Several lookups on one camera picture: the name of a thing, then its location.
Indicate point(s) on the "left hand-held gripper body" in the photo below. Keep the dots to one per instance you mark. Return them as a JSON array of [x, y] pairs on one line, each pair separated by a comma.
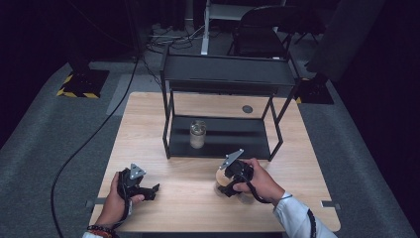
[[130, 188]]

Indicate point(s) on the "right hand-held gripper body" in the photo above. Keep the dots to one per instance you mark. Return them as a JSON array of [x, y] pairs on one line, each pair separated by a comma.
[[241, 170]]

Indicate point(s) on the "silver metal cup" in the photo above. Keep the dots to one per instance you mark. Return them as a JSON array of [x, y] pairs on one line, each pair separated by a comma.
[[197, 135]]

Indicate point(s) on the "black metal two-tier rack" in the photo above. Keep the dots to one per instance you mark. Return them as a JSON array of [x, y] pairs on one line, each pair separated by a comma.
[[224, 71]]

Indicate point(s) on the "person's left hand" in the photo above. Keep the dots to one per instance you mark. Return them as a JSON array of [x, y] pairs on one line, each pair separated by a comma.
[[112, 208]]

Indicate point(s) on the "person's right hand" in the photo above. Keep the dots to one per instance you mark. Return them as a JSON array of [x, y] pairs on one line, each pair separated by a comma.
[[264, 186]]

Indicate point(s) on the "grey tape strip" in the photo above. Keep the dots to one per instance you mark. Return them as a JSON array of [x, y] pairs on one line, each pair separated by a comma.
[[99, 201], [330, 205]]

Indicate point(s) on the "grey round table grommet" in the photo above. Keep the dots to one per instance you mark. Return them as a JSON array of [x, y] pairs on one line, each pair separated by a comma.
[[247, 109]]

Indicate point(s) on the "black stand base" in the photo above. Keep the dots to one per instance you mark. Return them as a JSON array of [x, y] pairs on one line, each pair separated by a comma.
[[315, 91]]

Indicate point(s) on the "black base with yellow stripes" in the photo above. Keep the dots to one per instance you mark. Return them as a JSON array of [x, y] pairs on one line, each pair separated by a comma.
[[84, 82]]

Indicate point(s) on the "black folding chair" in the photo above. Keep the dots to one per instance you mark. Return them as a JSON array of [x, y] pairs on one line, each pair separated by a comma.
[[257, 41]]

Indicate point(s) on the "white metal stand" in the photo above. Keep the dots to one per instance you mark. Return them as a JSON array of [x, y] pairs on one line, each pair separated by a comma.
[[205, 33]]

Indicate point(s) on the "dark grey curtain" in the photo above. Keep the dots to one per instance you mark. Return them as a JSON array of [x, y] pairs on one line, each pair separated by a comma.
[[343, 39]]

